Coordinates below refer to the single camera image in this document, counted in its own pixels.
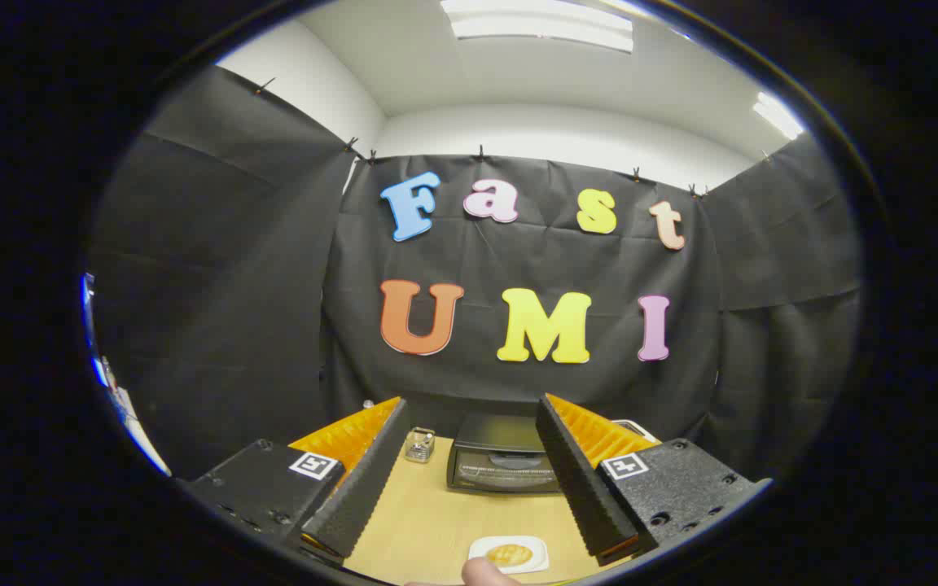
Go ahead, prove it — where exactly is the black toaster oven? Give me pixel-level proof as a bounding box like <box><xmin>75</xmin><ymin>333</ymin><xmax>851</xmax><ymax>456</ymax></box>
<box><xmin>446</xmin><ymin>411</ymin><xmax>568</xmax><ymax>495</ymax></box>

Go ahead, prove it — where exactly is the white pop-up toaster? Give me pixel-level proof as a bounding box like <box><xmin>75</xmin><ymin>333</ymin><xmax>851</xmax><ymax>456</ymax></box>
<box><xmin>611</xmin><ymin>419</ymin><xmax>657</xmax><ymax>444</ymax></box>

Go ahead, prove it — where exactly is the round golden bread bun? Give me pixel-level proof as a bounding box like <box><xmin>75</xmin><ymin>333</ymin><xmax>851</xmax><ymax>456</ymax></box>
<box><xmin>485</xmin><ymin>543</ymin><xmax>533</xmax><ymax>568</ymax></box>

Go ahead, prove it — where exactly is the long ceiling light panel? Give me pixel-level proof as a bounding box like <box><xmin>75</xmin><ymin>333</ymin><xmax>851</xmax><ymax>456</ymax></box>
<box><xmin>441</xmin><ymin>0</ymin><xmax>634</xmax><ymax>54</ymax></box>

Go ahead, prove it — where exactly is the white square plate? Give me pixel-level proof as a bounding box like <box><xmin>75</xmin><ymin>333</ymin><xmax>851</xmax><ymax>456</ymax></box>
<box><xmin>467</xmin><ymin>535</ymin><xmax>550</xmax><ymax>575</ymax></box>

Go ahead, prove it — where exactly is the small ceiling light panel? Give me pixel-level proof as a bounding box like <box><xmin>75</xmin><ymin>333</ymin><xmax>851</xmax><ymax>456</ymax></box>
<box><xmin>754</xmin><ymin>92</ymin><xmax>805</xmax><ymax>141</ymax></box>

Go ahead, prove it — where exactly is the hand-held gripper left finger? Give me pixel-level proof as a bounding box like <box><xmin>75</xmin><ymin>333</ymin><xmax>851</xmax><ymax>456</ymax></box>
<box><xmin>178</xmin><ymin>396</ymin><xmax>410</xmax><ymax>562</ymax></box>

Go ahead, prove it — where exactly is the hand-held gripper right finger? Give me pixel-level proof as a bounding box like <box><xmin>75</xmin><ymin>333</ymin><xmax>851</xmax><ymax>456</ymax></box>
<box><xmin>535</xmin><ymin>393</ymin><xmax>773</xmax><ymax>567</ymax></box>

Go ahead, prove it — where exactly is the black backdrop cloth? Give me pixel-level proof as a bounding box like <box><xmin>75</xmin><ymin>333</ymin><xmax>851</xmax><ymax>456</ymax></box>
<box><xmin>86</xmin><ymin>65</ymin><xmax>861</xmax><ymax>481</ymax></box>

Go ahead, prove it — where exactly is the metal wire utensil holder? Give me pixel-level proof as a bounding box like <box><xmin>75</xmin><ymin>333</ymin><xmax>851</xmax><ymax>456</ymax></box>
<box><xmin>404</xmin><ymin>426</ymin><xmax>436</xmax><ymax>464</ymax></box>

